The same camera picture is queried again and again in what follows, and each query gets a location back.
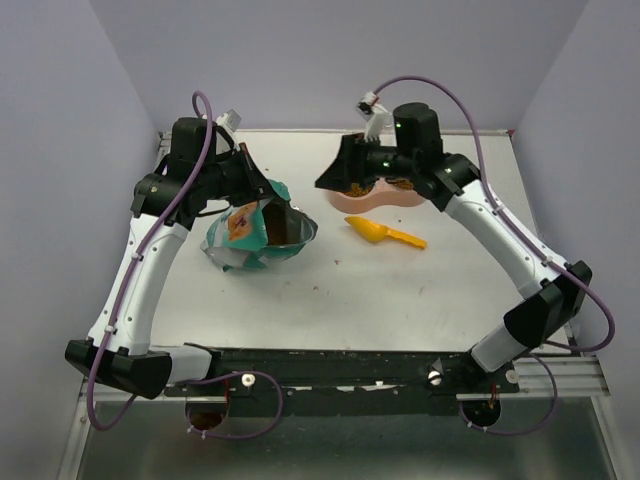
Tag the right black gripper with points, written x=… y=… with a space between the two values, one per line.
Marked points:
x=351 y=164

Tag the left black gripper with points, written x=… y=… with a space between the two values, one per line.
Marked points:
x=255 y=185

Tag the teal dog food bag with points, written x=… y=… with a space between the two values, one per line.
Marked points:
x=260 y=234

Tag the yellow plastic scoop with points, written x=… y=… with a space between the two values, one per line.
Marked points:
x=376 y=233

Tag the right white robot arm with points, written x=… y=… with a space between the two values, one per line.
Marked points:
x=549 y=286

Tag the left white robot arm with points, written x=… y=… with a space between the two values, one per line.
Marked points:
x=117 y=351

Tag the pink double pet bowl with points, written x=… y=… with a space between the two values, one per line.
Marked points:
x=377 y=198

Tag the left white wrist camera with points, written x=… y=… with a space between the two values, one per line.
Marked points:
x=226 y=127

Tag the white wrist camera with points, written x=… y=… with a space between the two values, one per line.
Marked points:
x=377 y=117
x=226 y=127

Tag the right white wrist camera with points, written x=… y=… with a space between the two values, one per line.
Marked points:
x=377 y=117

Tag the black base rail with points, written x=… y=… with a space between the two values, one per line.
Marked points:
x=341 y=383

